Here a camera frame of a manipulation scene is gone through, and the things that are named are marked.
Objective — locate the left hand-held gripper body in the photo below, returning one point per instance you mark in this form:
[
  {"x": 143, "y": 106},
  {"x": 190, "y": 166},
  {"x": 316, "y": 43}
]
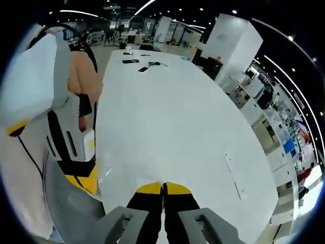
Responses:
[{"x": 30, "y": 81}]

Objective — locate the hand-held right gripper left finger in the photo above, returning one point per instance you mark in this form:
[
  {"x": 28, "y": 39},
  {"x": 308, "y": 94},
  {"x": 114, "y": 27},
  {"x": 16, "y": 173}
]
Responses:
[{"x": 147, "y": 203}]

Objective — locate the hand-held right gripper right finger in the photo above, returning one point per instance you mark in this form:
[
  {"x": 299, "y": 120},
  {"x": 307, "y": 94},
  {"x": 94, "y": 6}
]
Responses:
[{"x": 177, "y": 203}]

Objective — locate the person's left hand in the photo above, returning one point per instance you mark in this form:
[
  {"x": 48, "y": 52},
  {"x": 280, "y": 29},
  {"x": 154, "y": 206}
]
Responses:
[{"x": 85, "y": 104}]

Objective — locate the person's light clothing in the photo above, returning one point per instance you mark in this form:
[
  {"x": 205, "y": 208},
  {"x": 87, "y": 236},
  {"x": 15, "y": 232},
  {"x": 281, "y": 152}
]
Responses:
[{"x": 20, "y": 183}]

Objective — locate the white plastic strip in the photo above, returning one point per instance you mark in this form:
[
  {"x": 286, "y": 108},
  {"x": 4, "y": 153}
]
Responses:
[{"x": 236, "y": 175}]

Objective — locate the black phone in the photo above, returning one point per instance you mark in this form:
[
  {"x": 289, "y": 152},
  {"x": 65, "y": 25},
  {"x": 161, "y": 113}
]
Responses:
[{"x": 130, "y": 61}]

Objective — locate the white cup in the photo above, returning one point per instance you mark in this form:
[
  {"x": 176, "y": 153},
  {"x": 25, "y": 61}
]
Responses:
[{"x": 128, "y": 50}]

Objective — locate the long white counter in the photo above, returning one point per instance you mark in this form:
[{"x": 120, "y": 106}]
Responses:
[{"x": 276, "y": 157}]

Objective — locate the white desk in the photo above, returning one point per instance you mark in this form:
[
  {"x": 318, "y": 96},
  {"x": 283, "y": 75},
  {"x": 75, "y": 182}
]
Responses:
[{"x": 133, "y": 37}]

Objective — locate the small black device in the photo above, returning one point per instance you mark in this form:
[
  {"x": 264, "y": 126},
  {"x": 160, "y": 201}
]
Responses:
[{"x": 143, "y": 69}]

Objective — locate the blue storage bin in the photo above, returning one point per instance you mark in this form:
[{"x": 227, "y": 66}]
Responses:
[{"x": 289, "y": 147}]

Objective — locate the small orange object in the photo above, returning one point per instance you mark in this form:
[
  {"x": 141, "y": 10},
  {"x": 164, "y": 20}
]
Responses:
[{"x": 218, "y": 60}]

